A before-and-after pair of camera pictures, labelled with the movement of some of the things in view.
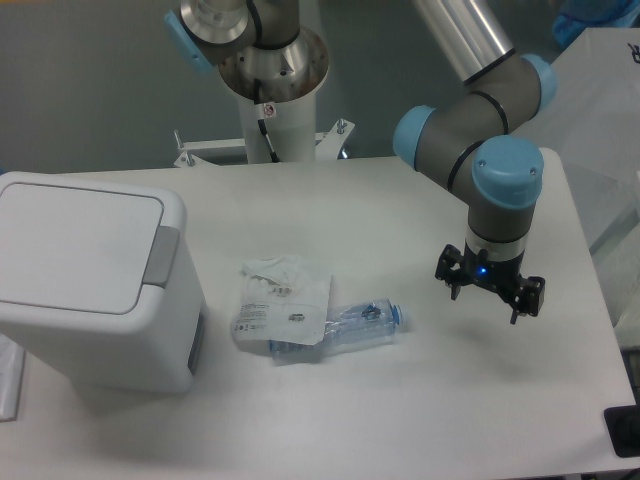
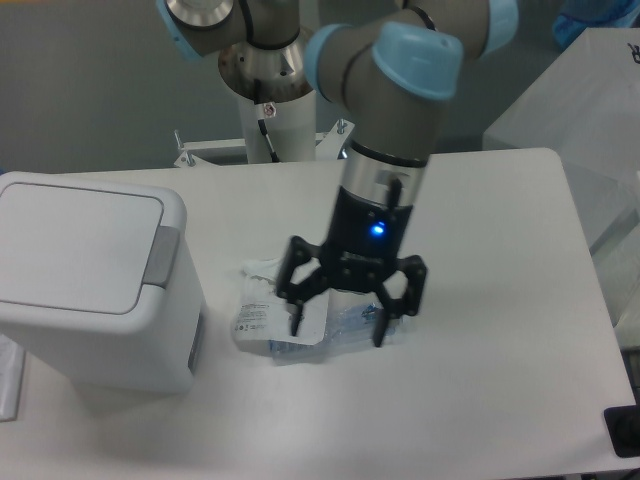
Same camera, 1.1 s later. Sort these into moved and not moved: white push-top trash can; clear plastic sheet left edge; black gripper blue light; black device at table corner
Moved: black gripper blue light
Not moved: black device at table corner; white push-top trash can; clear plastic sheet left edge
